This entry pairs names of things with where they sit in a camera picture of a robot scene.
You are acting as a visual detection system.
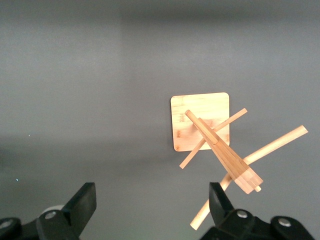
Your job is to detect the wooden mug tree stand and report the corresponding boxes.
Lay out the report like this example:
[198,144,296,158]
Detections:
[170,92,309,230]

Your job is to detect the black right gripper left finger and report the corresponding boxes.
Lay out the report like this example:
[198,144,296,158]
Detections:
[0,182,98,240]

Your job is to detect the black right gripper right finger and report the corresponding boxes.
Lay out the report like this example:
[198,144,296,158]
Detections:
[201,182,315,240]

